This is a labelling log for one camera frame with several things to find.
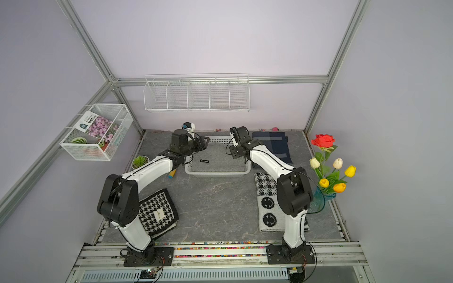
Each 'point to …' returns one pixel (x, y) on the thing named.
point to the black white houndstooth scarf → (157, 213)
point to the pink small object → (275, 129)
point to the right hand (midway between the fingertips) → (237, 147)
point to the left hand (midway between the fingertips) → (207, 139)
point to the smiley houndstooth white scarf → (271, 216)
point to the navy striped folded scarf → (276, 142)
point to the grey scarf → (216, 157)
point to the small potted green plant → (139, 161)
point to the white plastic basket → (188, 161)
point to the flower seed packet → (101, 128)
